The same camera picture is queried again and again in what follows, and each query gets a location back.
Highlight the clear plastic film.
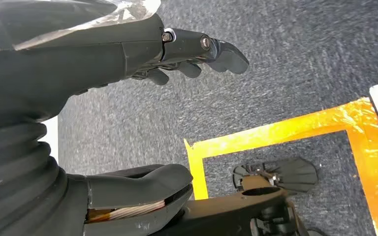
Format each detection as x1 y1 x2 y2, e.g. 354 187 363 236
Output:
0 0 161 60

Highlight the ribbed grey left arm sleeve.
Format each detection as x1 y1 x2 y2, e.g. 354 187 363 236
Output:
0 122 89 236

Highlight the yellow floor tape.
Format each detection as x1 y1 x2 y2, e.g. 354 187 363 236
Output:
184 97 378 236

